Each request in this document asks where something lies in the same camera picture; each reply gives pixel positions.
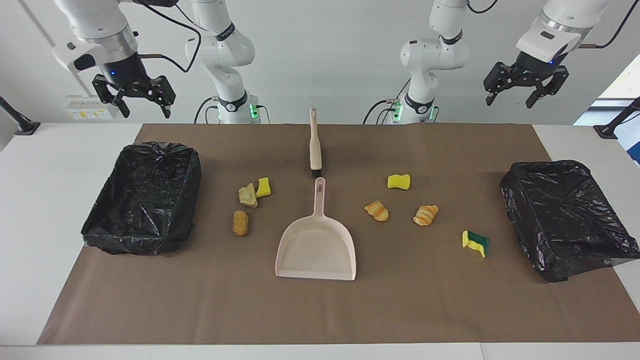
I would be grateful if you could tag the pale pink plastic dustpan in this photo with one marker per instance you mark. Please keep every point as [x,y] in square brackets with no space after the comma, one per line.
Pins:
[315,250]

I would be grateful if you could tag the beige rock-like bread chunk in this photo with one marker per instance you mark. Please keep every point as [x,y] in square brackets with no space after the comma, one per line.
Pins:
[247,196]

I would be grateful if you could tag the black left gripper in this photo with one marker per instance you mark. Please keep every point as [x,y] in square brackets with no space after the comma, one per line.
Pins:
[535,70]

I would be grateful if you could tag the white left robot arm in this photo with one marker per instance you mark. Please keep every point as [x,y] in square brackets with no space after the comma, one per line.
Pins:
[435,55]

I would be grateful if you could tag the bin lined with black bag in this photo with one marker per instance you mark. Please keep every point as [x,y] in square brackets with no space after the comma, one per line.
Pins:
[145,200]
[565,220]

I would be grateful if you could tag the brown paper table mat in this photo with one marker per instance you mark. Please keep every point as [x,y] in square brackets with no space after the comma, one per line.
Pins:
[400,300]

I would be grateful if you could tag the plain yellow sponge piece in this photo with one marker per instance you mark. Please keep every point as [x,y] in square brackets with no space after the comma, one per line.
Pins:
[398,181]

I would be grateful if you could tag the white wall socket strip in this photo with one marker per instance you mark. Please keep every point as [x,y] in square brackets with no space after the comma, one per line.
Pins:
[90,107]

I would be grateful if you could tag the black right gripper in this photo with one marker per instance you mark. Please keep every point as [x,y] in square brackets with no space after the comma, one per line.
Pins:
[125,72]

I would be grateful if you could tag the brown fried croquette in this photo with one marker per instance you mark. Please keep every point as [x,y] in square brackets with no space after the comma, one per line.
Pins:
[240,223]

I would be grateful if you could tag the orange striped croissant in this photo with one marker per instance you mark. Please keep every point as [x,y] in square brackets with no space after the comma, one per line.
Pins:
[425,215]
[377,211]

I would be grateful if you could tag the bright window opening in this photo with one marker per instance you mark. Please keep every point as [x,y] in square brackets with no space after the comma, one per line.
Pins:
[625,85]

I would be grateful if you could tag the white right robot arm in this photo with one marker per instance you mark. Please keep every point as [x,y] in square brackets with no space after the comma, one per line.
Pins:
[220,50]

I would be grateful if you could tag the small yellow-green sponge piece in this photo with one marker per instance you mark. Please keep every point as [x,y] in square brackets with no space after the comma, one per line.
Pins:
[264,188]

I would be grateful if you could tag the large yellow-green sponge piece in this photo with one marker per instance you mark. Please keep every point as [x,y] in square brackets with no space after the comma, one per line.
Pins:
[477,242]

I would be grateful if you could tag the beige hand brush black bristles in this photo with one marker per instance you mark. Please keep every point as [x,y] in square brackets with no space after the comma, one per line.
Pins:
[315,150]

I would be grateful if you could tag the black clamp stand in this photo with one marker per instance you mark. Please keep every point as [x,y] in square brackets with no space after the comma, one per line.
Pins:
[607,131]
[22,125]

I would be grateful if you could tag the grey wall conduit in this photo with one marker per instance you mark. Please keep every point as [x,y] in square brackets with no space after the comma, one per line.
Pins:
[38,25]

